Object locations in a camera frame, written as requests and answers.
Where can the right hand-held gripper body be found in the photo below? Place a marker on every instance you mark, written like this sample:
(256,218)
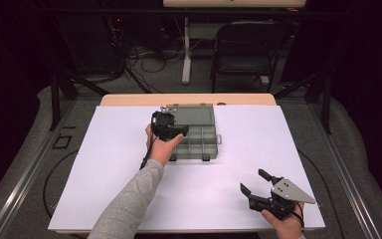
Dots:
(286,192)

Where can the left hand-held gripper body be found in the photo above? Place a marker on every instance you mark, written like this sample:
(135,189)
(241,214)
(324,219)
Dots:
(164,124)

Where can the grey plastic compartment box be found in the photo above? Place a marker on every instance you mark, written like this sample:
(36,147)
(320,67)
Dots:
(199,142)

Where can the person's left hand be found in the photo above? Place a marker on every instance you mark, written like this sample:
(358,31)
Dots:
(160,149)

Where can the person's right hand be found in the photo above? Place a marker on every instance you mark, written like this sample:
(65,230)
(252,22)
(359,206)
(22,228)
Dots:
(285,229)

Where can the wooden table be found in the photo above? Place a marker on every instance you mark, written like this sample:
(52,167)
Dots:
(185,99)

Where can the white table board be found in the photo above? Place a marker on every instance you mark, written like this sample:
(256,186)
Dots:
(212,192)

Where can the white desk leg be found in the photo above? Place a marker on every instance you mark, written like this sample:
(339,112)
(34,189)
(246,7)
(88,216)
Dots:
(186,56)

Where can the black metal stand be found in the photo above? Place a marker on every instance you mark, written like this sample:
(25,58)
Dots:
(55,99)
(326,103)

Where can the short black tape strip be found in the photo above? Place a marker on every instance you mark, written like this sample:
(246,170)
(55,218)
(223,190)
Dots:
(69,127)

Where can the black computer tower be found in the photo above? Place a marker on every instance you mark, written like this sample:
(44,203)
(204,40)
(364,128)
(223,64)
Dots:
(89,46)

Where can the black horizontal bar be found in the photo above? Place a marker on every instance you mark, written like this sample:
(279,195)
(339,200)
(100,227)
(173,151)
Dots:
(179,12)

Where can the black folding chair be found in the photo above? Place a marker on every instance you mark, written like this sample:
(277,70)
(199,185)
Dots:
(250,49)

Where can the beige desk top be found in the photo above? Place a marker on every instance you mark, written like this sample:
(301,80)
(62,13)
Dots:
(233,3)

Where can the aluminium floor rail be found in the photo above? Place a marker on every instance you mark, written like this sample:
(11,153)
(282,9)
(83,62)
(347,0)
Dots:
(26,172)
(344,172)

